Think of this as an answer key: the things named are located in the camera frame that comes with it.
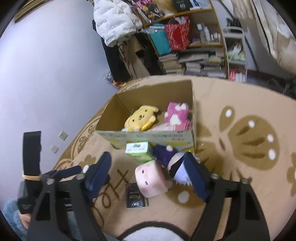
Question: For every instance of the white puffer jacket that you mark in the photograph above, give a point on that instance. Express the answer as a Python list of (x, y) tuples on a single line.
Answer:
[(114, 21)]

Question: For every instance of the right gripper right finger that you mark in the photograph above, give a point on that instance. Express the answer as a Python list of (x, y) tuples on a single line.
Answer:
[(246, 220)]

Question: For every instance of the cream hanging coat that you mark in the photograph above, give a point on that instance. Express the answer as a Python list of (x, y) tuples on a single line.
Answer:
[(275, 35)]

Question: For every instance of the black tissue pack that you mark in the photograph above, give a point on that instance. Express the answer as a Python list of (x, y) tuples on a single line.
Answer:
[(133, 196)]

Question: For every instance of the teal bag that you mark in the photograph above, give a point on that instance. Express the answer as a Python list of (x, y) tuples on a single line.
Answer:
[(159, 38)]

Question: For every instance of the cardboard storage box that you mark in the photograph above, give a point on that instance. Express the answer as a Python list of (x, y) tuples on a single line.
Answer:
[(162, 114)]

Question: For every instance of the white small rack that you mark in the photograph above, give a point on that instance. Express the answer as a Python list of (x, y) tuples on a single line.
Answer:
[(236, 57)]

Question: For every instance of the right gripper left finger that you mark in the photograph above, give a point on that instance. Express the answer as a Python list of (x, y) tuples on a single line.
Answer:
[(49, 219)]

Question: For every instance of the person's hand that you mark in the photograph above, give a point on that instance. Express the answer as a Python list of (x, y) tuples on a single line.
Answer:
[(25, 219)]

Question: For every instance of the black box on shelf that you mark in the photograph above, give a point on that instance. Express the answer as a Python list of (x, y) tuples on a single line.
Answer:
[(182, 5)]

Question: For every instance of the white wall socket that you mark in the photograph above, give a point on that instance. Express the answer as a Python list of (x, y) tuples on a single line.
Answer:
[(63, 135), (54, 149)]

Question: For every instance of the purple haired doll plush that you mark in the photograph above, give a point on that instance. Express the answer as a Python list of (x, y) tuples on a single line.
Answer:
[(183, 168)]

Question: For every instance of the stack of books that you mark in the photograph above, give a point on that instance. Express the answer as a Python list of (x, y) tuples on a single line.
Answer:
[(203, 61)]

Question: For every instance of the pink white plush toy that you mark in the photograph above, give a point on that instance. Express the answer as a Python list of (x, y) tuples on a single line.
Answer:
[(177, 117)]

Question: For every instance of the red gift bag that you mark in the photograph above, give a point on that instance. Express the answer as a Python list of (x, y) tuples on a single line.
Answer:
[(177, 30)]

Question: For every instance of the yellow dog plush toy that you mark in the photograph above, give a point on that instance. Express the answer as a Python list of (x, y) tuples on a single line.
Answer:
[(142, 119)]

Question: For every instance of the wooden shelf unit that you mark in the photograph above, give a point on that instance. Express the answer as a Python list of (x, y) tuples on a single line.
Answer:
[(205, 29)]

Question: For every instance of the green tissue pack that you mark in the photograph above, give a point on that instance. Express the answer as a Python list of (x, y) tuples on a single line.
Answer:
[(141, 151)]

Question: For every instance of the pink packaged soft item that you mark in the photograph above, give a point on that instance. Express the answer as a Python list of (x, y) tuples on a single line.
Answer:
[(165, 127)]

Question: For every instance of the pink swiss roll plush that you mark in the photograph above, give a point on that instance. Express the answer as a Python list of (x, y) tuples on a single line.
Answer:
[(151, 180)]

